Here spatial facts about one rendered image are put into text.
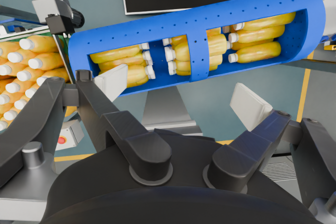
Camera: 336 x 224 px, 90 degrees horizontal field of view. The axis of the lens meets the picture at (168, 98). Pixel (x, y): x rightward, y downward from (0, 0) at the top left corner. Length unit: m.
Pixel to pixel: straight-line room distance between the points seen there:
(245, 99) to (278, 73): 2.10
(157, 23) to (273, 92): 1.88
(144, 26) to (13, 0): 1.77
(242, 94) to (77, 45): 0.57
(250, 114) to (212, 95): 1.83
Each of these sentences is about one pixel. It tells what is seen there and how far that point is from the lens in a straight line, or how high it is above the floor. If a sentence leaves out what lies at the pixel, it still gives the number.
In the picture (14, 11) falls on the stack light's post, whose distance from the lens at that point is 1.35.
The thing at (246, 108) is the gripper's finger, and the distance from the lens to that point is 0.18.
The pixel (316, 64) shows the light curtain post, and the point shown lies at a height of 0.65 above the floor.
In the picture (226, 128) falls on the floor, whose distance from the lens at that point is 2.23.
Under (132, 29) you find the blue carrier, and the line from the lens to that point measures 0.63.
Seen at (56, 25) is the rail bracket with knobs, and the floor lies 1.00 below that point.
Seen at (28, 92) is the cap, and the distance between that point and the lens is 0.90.
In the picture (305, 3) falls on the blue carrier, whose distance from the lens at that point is 0.79.
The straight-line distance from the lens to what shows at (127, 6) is 1.72.
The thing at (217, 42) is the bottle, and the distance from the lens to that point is 0.65.
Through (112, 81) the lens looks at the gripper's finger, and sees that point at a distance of 0.16.
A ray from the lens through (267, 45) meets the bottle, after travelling 0.88.
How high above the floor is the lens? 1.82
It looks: 72 degrees down
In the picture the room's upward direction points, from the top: 169 degrees clockwise
